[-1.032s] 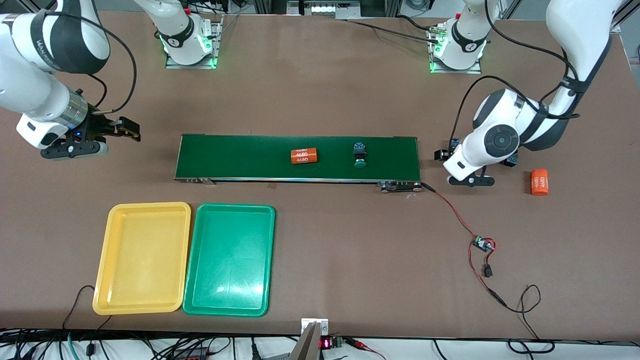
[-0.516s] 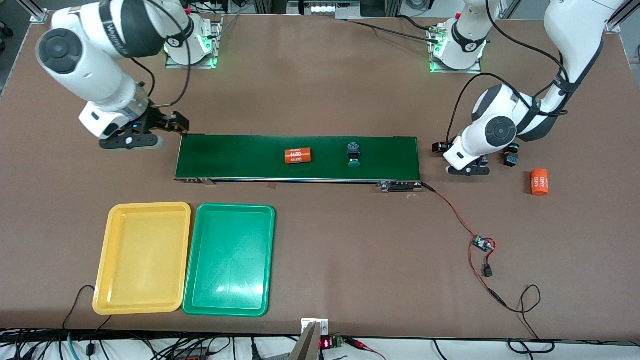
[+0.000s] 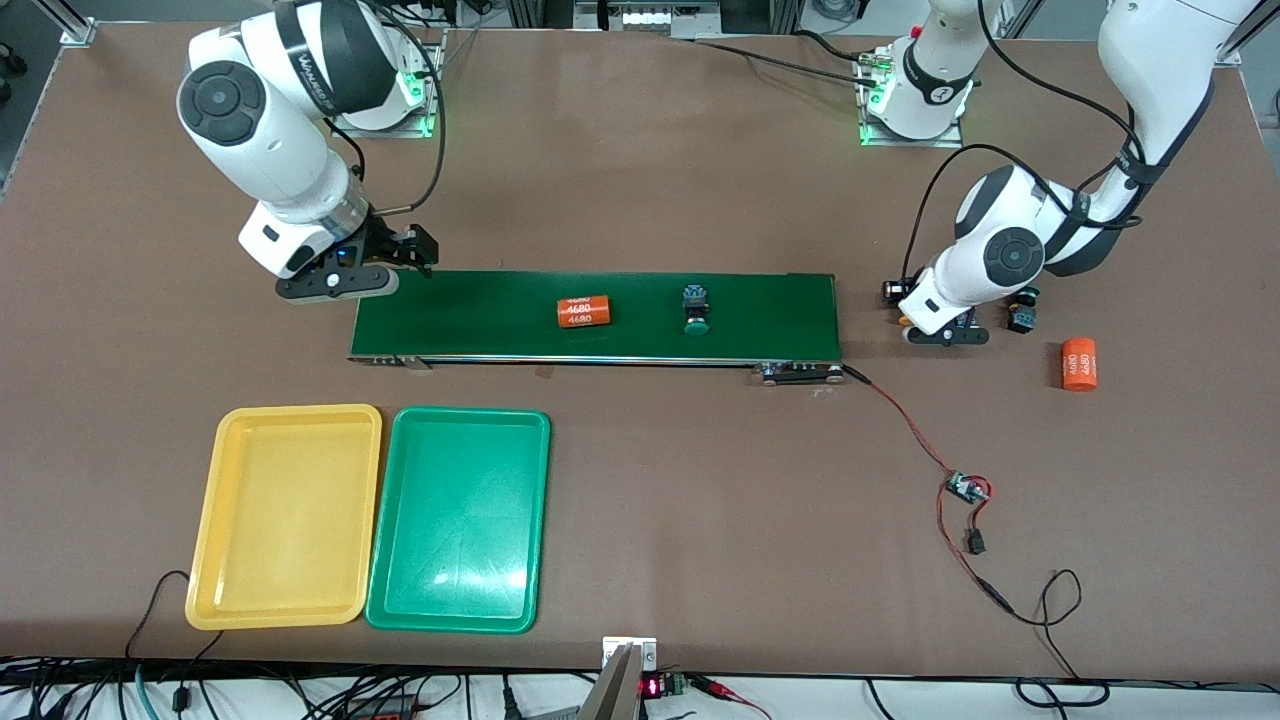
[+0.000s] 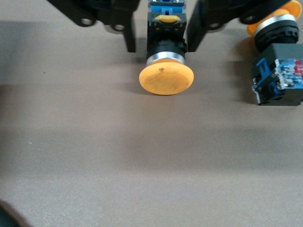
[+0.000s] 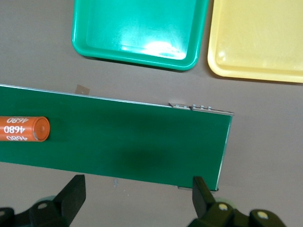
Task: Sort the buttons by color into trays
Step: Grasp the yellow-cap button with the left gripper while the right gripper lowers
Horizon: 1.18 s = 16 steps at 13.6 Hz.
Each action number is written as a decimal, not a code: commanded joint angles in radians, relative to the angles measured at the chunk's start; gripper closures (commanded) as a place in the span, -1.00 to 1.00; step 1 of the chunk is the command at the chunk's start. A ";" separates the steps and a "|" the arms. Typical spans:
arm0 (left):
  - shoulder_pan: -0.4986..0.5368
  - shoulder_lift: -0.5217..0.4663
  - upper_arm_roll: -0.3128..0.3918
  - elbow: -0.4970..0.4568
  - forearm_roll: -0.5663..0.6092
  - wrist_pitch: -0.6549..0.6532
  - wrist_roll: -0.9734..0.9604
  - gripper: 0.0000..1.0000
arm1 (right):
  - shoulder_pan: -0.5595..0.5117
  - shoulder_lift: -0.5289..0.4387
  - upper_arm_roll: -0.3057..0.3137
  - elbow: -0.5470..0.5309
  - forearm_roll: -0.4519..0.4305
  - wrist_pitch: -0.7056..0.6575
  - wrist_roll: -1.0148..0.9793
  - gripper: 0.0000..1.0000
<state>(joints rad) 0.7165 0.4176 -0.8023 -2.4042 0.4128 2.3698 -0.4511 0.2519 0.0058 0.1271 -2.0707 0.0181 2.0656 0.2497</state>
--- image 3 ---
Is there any green conveyor belt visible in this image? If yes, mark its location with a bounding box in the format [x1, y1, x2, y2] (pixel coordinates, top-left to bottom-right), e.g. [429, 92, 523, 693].
[347, 267, 847, 387]

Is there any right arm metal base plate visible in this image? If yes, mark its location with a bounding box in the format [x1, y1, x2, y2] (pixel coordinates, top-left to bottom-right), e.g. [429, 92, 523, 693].
[392, 28, 448, 139]

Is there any red clip lead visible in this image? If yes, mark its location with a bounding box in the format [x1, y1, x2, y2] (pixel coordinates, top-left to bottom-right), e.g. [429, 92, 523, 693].
[688, 675, 773, 720]

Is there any yellow plastic tray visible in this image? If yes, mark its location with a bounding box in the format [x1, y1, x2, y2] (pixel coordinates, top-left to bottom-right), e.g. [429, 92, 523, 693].
[185, 404, 384, 632]

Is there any grey metal bar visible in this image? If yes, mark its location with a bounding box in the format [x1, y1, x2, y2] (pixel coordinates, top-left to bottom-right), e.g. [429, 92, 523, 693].
[577, 645, 646, 720]

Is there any aluminium frame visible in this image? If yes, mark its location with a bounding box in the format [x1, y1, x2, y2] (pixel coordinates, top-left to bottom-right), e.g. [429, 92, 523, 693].
[505, 0, 801, 36]

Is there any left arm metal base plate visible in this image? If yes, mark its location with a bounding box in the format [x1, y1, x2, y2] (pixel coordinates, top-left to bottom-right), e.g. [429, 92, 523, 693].
[855, 50, 966, 149]

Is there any red black power lead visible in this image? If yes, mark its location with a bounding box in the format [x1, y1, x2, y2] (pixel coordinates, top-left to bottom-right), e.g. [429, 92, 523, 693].
[936, 490, 1016, 613]

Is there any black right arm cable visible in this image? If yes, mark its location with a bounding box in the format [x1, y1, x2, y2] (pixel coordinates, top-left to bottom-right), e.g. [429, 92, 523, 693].
[330, 0, 447, 216]

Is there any white device in frame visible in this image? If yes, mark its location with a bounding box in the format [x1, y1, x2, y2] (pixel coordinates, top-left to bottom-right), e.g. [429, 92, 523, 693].
[615, 3, 706, 29]

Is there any black cable to arm base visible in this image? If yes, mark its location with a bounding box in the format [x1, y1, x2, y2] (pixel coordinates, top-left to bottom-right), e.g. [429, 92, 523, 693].
[690, 30, 886, 86]

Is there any green plastic tray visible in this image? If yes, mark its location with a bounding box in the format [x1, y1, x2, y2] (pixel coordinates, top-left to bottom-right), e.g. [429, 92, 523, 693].
[365, 406, 552, 635]

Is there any looped thin black cable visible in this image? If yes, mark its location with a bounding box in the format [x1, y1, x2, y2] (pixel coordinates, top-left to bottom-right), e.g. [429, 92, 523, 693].
[1005, 568, 1113, 707]

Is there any silver mounting plate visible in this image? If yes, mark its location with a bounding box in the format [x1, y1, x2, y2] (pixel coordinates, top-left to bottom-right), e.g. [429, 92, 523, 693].
[601, 636, 659, 673]

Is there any red black motor wire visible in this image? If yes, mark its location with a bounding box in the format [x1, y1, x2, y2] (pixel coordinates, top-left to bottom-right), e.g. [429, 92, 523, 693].
[843, 365, 966, 481]

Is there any orange cylinder marked 4680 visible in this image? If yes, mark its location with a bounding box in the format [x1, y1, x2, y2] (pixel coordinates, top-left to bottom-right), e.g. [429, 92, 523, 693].
[556, 295, 612, 330]
[1060, 338, 1098, 392]

